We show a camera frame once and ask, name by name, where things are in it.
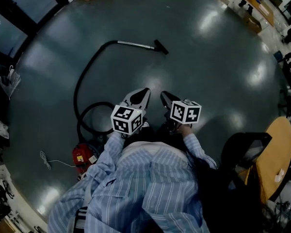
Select cardboard box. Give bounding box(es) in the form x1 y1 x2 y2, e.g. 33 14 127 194
244 15 263 34

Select black chair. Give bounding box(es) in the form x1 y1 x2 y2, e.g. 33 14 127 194
220 131 273 186

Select red vacuum cleaner body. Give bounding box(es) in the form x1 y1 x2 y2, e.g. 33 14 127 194
72 142 100 175

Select blue bin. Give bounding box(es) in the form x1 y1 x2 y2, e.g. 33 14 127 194
273 50 285 63

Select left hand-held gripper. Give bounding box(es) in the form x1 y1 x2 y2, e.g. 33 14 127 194
111 87 151 136

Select black vacuum hose with wand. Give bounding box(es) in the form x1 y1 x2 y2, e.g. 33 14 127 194
73 40 119 144

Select white power cable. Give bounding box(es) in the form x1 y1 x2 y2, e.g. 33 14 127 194
39 150 76 170

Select person's blue striped shirt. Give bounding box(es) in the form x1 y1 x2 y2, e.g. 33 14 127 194
47 141 210 233

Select white tissue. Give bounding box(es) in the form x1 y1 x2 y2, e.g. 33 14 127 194
275 168 286 183

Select person's black trousers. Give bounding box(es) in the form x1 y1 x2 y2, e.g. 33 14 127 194
123 120 185 153

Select grey backpack strap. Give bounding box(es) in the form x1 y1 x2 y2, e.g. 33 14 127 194
73 206 88 233

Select person's right forearm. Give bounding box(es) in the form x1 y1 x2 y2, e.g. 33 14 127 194
178 124 218 170

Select black vacuum floor nozzle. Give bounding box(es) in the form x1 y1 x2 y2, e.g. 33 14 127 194
153 39 169 56

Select curved metal rod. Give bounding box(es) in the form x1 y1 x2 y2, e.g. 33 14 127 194
117 40 156 51

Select transparent umbrella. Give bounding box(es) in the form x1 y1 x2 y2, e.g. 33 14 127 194
0 65 22 100

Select round wooden table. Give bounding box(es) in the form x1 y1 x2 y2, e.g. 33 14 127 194
263 116 291 203

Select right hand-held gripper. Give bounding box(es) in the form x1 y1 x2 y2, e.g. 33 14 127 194
160 90 202 132

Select long wooden desk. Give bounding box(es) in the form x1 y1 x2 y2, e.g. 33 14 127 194
236 0 275 27

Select black framed glass door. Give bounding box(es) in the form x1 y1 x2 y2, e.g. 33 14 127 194
0 0 76 61

